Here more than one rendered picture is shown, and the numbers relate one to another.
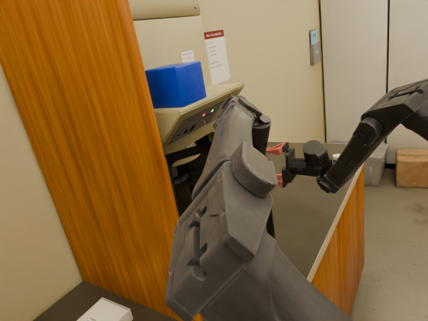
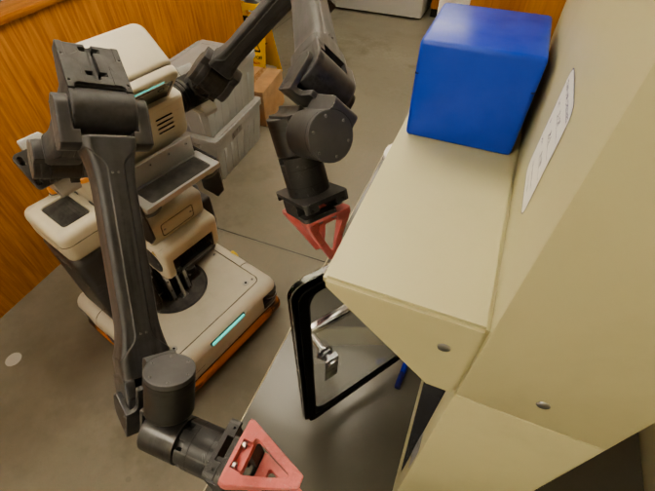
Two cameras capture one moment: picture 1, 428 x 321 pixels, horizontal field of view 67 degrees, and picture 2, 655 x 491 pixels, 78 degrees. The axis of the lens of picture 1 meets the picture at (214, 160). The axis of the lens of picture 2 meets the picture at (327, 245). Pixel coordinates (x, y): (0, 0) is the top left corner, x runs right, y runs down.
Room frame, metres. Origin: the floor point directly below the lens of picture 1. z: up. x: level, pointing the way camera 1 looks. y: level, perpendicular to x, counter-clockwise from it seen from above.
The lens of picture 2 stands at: (1.14, -0.17, 1.73)
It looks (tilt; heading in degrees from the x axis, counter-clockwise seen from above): 48 degrees down; 167
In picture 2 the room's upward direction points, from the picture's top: straight up
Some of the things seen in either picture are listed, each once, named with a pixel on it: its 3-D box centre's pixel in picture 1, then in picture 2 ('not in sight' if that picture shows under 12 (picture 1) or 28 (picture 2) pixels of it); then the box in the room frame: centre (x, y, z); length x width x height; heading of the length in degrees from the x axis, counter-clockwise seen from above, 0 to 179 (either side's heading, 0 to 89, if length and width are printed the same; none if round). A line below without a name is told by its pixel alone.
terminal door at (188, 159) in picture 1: (224, 206); (381, 319); (0.83, -0.01, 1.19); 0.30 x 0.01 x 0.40; 111
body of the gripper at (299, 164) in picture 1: (297, 165); (212, 452); (0.97, -0.27, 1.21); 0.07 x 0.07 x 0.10; 55
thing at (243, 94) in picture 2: not in sight; (208, 88); (-1.41, -0.34, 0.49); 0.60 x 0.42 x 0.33; 144
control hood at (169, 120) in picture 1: (202, 113); (437, 207); (0.87, 0.01, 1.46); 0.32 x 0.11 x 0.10; 144
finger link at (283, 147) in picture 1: (276, 154); (261, 468); (1.01, -0.21, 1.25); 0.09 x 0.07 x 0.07; 55
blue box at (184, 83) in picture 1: (176, 84); (476, 77); (0.81, 0.06, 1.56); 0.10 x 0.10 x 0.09; 54
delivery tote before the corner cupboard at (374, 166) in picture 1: (354, 163); not in sight; (3.15, -1.46, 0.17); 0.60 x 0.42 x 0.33; 52
